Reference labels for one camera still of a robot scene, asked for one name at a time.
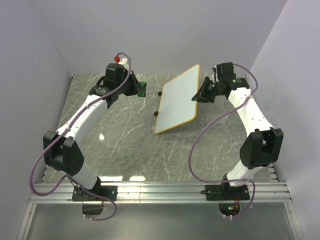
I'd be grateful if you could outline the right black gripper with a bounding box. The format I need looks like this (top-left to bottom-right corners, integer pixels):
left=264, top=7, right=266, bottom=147
left=191, top=77, right=224, bottom=104

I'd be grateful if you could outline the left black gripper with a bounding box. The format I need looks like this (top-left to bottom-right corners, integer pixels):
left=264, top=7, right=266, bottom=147
left=116, top=71, right=144, bottom=97

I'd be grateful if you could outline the green whiteboard eraser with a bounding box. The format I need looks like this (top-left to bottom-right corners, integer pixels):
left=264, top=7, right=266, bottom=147
left=137, top=81, right=147, bottom=98

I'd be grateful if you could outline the yellow framed whiteboard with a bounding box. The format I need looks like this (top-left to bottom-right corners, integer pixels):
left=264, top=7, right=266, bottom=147
left=154, top=64, right=200, bottom=134

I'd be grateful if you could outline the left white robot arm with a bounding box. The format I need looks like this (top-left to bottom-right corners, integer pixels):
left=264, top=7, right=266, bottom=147
left=43, top=56, right=147, bottom=201

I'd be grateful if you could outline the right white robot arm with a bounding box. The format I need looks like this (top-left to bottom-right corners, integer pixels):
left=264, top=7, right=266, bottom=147
left=192, top=62, right=284, bottom=201

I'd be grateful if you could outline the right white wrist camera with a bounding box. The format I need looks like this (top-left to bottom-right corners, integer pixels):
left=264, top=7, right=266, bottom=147
left=210, top=66, right=218, bottom=82

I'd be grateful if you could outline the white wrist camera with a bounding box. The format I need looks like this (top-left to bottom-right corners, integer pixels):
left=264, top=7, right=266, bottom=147
left=114, top=56, right=131, bottom=72
left=210, top=66, right=218, bottom=82

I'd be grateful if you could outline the metal wire board stand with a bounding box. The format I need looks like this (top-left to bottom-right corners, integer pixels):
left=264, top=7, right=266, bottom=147
left=153, top=90, right=163, bottom=117

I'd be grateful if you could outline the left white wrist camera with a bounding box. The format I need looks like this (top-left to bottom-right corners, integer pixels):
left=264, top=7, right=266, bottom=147
left=114, top=56, right=131, bottom=72

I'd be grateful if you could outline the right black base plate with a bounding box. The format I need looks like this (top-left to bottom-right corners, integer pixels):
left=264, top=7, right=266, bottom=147
left=200, top=183, right=250, bottom=201

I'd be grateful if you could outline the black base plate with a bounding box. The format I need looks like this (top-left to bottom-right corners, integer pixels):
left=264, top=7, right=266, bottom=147
left=200, top=183, right=250, bottom=201
left=71, top=185, right=118, bottom=202

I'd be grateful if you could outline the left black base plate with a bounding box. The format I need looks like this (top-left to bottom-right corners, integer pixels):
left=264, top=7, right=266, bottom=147
left=71, top=185, right=118, bottom=202

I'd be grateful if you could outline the aluminium mounting rail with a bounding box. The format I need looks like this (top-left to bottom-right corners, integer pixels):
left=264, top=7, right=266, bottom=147
left=29, top=181, right=292, bottom=205

